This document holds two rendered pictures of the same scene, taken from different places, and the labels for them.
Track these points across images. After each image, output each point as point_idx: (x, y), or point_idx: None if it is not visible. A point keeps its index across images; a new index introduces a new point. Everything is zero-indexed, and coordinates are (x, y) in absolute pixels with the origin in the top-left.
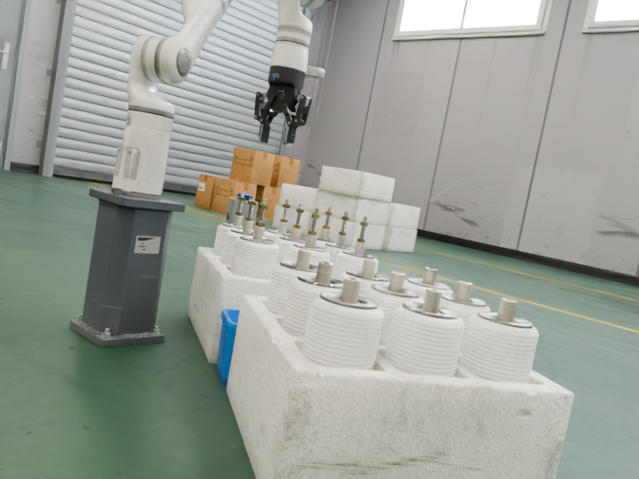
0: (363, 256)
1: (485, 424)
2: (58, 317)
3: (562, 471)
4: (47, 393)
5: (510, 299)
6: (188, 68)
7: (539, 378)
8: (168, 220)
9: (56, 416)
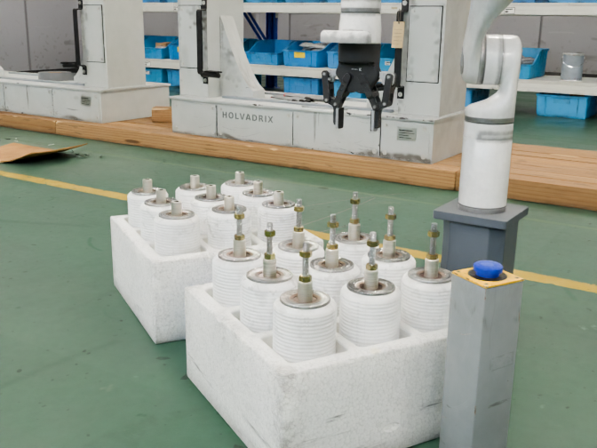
0: (233, 247)
1: None
2: (545, 353)
3: (67, 312)
4: None
5: (146, 180)
6: (463, 63)
7: (123, 220)
8: (444, 228)
9: None
